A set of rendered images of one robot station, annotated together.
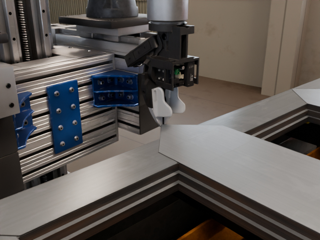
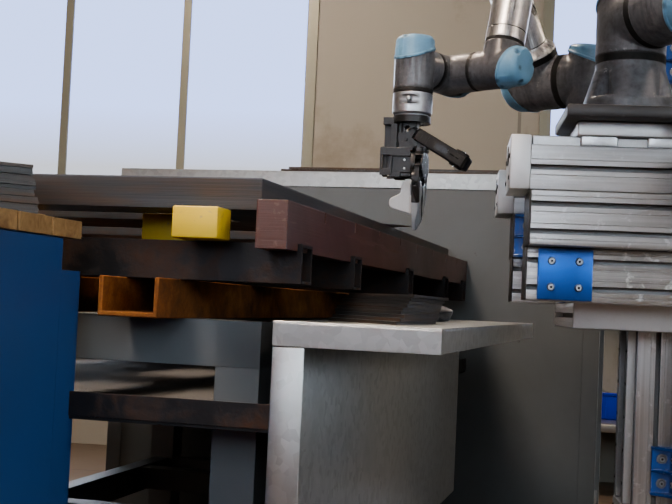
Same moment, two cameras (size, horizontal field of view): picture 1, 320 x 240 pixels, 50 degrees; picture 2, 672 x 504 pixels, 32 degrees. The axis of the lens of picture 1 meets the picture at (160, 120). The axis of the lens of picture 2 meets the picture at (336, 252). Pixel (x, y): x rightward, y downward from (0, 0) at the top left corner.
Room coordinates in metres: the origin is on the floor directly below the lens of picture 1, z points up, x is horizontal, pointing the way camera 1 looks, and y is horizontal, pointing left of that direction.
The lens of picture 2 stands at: (2.42, -1.34, 0.70)
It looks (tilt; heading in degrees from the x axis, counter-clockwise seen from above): 3 degrees up; 146
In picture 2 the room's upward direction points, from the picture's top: 3 degrees clockwise
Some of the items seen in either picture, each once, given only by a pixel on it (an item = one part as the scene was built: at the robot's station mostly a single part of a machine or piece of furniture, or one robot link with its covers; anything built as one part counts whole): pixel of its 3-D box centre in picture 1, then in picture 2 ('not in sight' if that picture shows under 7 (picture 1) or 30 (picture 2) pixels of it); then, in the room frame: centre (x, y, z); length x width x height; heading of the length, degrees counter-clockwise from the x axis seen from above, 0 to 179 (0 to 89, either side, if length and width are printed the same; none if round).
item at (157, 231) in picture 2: not in sight; (169, 229); (0.95, -0.64, 0.79); 0.06 x 0.05 x 0.04; 42
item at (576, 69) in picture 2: not in sight; (592, 76); (0.67, 0.45, 1.20); 0.13 x 0.12 x 0.14; 15
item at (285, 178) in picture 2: not in sight; (374, 191); (-0.32, 0.60, 1.03); 1.30 x 0.60 x 0.04; 42
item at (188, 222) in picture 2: not in sight; (201, 223); (1.12, -0.68, 0.79); 0.06 x 0.05 x 0.04; 42
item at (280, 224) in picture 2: not in sight; (398, 257); (0.65, -0.02, 0.80); 1.62 x 0.04 x 0.06; 132
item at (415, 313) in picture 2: not in sight; (383, 308); (1.09, -0.37, 0.70); 0.39 x 0.12 x 0.04; 132
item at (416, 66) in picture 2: not in sight; (415, 65); (0.66, -0.01, 1.16); 0.09 x 0.08 x 0.11; 105
